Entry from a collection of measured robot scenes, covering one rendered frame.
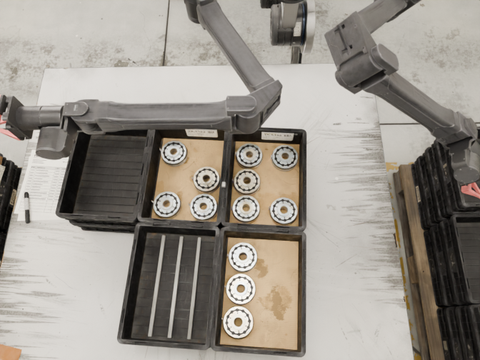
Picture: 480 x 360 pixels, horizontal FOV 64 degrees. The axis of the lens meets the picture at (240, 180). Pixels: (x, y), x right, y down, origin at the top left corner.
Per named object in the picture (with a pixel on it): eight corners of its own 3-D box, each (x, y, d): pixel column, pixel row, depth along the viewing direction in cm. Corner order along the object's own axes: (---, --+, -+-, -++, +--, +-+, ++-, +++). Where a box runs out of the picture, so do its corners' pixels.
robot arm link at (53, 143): (102, 120, 96) (88, 101, 87) (96, 162, 91) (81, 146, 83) (55, 121, 96) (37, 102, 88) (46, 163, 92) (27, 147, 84)
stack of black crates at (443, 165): (408, 163, 224) (445, 126, 182) (461, 163, 223) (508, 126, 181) (420, 230, 210) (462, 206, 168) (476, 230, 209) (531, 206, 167)
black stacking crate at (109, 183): (90, 133, 162) (78, 120, 151) (158, 136, 160) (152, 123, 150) (69, 224, 148) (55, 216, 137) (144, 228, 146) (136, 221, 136)
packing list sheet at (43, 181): (28, 150, 172) (27, 149, 172) (78, 149, 172) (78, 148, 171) (12, 221, 161) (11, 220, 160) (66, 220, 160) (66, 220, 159)
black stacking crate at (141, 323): (145, 229, 146) (136, 222, 136) (222, 234, 145) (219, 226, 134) (127, 341, 132) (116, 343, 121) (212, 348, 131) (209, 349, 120)
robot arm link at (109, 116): (256, 116, 96) (256, 91, 85) (256, 136, 94) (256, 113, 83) (86, 118, 97) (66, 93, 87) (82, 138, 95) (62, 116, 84)
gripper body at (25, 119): (24, 140, 95) (53, 139, 94) (-2, 119, 85) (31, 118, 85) (28, 117, 97) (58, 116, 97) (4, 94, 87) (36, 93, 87)
